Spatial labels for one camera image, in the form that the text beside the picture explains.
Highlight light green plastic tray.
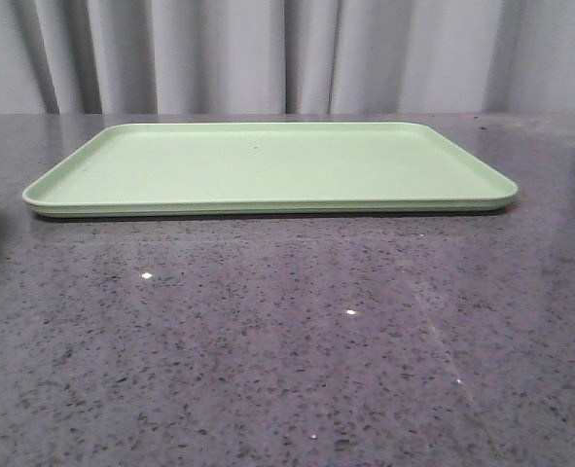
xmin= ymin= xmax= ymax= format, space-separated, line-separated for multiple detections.
xmin=22 ymin=122 xmax=518 ymax=218

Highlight grey pleated curtain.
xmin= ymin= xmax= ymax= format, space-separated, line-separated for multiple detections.
xmin=0 ymin=1 xmax=575 ymax=114

